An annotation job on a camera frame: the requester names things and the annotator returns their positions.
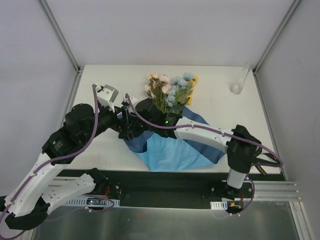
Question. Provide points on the right aluminium frame post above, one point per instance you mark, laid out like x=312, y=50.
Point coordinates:
x=277, y=34

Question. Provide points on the yellow flower bunch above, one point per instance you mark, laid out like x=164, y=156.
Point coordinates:
x=191, y=87

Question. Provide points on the white cable duct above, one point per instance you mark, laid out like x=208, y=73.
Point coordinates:
x=219, y=205
x=85, y=201

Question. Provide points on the left white cable duct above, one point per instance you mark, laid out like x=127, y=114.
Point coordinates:
x=85, y=201

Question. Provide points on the black ribbon gold lettering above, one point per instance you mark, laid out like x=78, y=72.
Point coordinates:
x=264, y=159

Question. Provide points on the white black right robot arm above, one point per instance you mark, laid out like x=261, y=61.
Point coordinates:
x=237, y=143

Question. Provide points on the left aluminium table rail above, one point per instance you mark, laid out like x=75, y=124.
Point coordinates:
x=71, y=95

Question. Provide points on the blue flower bunch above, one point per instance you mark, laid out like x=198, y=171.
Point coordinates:
x=177, y=96

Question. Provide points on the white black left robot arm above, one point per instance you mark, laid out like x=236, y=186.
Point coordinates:
x=30, y=204

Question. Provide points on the aluminium frame post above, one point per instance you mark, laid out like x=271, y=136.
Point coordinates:
x=45, y=7
x=277, y=34

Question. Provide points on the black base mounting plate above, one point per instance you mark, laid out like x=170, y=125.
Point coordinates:
x=179, y=190

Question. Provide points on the blue wrapping paper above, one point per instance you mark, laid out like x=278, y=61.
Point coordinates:
x=162, y=154

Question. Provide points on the right white cable duct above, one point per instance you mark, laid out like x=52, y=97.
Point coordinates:
x=219, y=205

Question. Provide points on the clear glass vase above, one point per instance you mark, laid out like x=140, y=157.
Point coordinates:
x=237, y=86

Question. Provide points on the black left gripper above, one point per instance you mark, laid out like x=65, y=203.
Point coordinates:
x=125, y=122

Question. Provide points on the front aluminium rail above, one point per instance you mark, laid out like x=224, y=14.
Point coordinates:
x=278, y=191

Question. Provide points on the left aluminium frame post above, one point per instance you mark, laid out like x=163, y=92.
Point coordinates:
x=45, y=7

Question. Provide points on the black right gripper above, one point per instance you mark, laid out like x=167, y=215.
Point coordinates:
x=135, y=125

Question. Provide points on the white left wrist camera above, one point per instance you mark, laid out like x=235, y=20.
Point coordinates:
x=106, y=94

